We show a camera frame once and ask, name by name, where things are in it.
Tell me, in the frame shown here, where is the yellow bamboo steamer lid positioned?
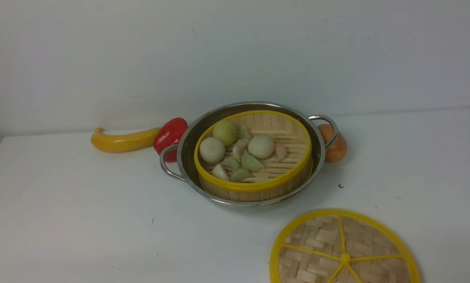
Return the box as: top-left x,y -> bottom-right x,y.
269,209 -> 422,283

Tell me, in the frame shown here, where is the stainless steel pot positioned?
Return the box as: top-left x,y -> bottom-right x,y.
159,102 -> 340,207

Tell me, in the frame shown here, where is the yellow-green toy bun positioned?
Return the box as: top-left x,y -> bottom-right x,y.
212,120 -> 237,147

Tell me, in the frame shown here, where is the white toy bun left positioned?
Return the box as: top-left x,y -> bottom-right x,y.
199,137 -> 225,164

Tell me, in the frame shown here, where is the white toy bun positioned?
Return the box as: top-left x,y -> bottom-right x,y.
247,134 -> 275,159
199,137 -> 225,164

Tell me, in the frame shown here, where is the green toy dumpling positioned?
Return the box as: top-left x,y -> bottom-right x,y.
240,150 -> 265,172

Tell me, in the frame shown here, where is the pale toy dumpling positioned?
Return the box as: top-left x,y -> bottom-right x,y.
211,164 -> 230,182

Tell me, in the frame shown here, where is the pink toy dumpling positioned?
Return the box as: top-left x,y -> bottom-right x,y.
273,143 -> 287,163

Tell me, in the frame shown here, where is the red toy bell pepper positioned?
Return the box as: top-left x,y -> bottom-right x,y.
153,118 -> 188,155

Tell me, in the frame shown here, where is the orange toy potato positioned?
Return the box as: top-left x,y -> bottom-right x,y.
318,124 -> 348,163

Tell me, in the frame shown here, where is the yellow toy banana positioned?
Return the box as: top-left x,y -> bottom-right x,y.
90,127 -> 161,153

